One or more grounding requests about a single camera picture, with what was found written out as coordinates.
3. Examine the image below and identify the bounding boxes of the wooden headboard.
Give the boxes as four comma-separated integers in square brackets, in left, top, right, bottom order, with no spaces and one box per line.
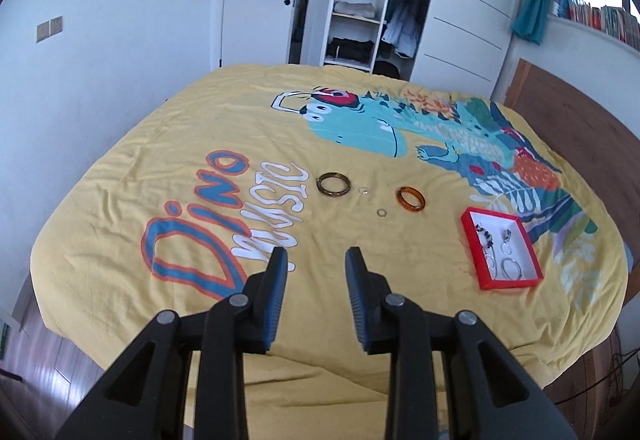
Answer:
[502,59,640,241]

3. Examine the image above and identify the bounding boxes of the yellow dinosaur printed blanket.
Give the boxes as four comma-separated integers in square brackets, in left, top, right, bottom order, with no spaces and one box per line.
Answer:
[31,64,632,436]

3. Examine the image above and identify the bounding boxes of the black cable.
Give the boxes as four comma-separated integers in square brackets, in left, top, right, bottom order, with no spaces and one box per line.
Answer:
[600,335,632,403]

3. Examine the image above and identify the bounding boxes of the red cardboard box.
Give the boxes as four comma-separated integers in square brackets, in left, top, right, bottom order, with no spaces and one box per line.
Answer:
[461,207,544,291]

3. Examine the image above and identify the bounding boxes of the dark brown bangle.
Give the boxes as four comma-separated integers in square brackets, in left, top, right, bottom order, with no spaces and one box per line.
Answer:
[316,172,352,197]

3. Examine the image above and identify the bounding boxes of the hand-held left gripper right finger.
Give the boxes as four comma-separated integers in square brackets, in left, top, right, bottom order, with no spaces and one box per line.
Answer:
[345,246,581,440]

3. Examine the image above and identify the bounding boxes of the light folded clothes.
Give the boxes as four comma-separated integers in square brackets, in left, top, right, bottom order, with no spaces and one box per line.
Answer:
[332,0,377,18]

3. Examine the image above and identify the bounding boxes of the white wardrobe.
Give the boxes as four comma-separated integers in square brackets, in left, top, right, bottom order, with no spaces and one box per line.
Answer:
[287,0,531,96]

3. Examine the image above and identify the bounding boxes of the row of books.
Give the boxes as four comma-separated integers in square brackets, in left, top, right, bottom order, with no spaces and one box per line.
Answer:
[550,0,640,48]

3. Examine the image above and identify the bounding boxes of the wall switch plate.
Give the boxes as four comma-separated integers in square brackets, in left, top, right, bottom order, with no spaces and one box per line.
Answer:
[36,15,64,43]

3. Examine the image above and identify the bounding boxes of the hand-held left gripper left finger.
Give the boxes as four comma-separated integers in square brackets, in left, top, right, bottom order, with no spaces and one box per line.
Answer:
[55,247,289,440]

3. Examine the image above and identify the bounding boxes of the amber bangle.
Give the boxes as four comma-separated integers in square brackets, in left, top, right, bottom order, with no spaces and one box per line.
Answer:
[396,186,427,212]

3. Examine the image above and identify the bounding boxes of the dark folded clothes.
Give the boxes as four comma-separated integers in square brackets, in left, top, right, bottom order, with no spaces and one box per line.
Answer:
[327,37,375,61]

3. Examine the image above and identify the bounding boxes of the hanging jackets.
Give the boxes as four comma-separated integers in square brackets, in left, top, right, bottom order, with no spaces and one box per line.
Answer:
[382,0,433,58]

